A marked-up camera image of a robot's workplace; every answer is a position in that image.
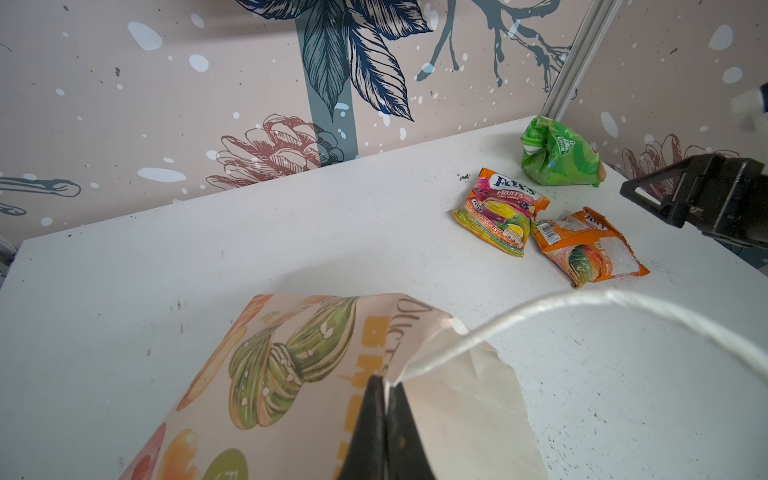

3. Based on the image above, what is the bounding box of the orange Fox's candy packet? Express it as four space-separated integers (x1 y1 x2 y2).
533 207 649 288

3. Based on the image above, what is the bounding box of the green snack packet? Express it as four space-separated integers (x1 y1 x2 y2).
521 116 606 187

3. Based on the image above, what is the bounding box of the printed paper bag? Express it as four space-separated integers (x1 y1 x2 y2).
123 290 767 479

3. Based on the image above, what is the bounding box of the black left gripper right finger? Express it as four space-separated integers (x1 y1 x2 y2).
386 384 436 480

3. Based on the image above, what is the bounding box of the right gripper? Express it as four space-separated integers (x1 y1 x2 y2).
620 154 767 249

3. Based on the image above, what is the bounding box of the Fox's fruits candy packet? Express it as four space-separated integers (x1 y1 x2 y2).
452 168 550 257

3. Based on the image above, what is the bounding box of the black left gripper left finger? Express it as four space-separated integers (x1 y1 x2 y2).
338 376 386 480

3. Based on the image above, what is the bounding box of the aluminium corner frame post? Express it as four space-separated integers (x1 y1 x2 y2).
540 0 623 122

